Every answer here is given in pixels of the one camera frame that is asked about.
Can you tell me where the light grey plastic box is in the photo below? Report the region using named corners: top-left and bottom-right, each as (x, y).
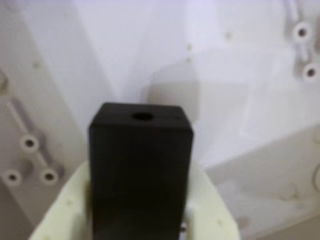
top-left (0, 0), bottom-right (320, 240)

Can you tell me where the black rectangular block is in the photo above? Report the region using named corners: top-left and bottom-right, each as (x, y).
top-left (87, 102), bottom-right (195, 240)

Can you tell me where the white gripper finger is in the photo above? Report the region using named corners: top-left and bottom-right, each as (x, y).
top-left (180, 161), bottom-right (241, 240)
top-left (28, 162), bottom-right (94, 240)

